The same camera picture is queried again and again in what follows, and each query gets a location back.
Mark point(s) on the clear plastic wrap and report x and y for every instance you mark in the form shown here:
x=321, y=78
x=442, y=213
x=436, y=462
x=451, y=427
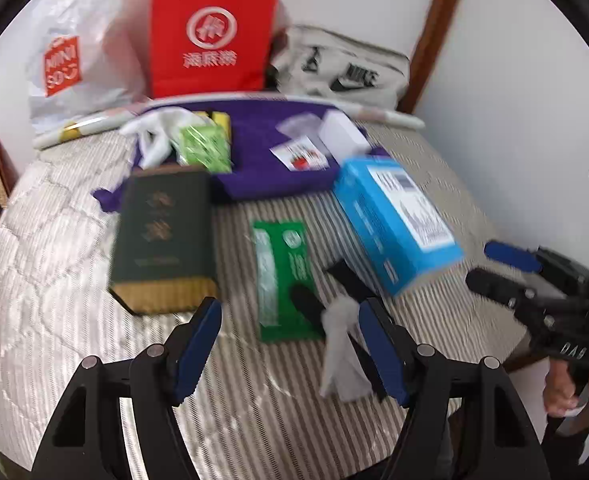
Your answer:
x=304, y=124

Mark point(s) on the tomato print white packet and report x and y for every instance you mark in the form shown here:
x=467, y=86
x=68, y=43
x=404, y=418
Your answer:
x=300, y=155

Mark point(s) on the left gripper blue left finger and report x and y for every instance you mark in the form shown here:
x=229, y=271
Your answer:
x=84, y=438

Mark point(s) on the white Miniso plastic bag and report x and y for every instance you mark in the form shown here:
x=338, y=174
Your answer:
x=81, y=60

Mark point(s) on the red paper shopping bag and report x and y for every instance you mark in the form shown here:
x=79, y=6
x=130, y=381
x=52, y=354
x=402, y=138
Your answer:
x=205, y=46

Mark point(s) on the green flat package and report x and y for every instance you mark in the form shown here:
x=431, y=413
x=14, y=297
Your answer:
x=281, y=262

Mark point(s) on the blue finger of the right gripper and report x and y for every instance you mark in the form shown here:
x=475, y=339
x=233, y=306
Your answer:
x=495, y=287
x=519, y=258

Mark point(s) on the beige Nike bag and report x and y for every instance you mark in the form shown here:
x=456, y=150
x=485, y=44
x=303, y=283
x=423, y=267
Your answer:
x=312, y=61

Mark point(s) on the blue tissue pack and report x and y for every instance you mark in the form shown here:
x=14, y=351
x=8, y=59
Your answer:
x=403, y=234

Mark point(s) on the purple towel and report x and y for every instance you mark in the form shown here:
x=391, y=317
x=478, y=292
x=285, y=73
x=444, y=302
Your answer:
x=257, y=173

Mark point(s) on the dark green book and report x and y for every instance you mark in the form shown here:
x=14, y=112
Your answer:
x=163, y=257

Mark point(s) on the person's right hand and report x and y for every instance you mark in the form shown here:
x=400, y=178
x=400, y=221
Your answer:
x=559, y=393

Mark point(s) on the green packet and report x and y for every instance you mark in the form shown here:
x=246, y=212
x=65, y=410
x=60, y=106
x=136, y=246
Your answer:
x=205, y=145

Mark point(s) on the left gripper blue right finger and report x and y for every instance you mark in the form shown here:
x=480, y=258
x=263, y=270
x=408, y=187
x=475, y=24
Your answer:
x=497, y=439

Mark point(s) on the brown wooden door frame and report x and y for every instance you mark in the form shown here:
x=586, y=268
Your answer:
x=436, y=26

